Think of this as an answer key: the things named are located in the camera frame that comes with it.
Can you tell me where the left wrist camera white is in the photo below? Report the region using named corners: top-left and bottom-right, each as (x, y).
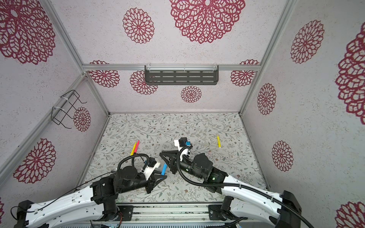
top-left (143, 157), bottom-right (161, 181)

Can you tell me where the yellow highlighter pen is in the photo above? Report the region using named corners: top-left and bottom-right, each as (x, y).
top-left (130, 143), bottom-right (137, 156)
top-left (217, 135), bottom-right (221, 148)

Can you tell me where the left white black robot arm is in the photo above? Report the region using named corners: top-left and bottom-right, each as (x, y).
top-left (15, 166), bottom-right (166, 228)

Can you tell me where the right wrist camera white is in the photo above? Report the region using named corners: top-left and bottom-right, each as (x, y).
top-left (174, 137), bottom-right (193, 156)

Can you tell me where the pink highlighter pen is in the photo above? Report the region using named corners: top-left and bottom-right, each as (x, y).
top-left (135, 140), bottom-right (140, 153)

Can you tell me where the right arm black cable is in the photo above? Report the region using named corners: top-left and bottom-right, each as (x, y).
top-left (176, 146), bottom-right (314, 228)

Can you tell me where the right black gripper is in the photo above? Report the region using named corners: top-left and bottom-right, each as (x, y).
top-left (161, 152), bottom-right (203, 182)

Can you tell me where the black wire wall basket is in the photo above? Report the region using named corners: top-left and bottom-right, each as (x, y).
top-left (50, 89), bottom-right (87, 129)

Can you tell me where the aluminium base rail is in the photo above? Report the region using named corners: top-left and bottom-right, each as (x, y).
top-left (85, 202), bottom-right (229, 224)

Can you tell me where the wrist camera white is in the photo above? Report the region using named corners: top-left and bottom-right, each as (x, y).
top-left (174, 137), bottom-right (193, 156)
top-left (143, 157), bottom-right (161, 181)

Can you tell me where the dark grey wall shelf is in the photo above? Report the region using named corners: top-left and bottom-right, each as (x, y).
top-left (144, 65), bottom-right (219, 86)

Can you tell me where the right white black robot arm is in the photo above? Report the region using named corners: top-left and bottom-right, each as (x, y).
top-left (160, 151), bottom-right (302, 228)

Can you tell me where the blue highlighter pen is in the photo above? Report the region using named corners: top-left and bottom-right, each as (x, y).
top-left (161, 163), bottom-right (168, 175)

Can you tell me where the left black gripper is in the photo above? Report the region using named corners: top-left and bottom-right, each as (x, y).
top-left (120, 169), bottom-right (167, 194)

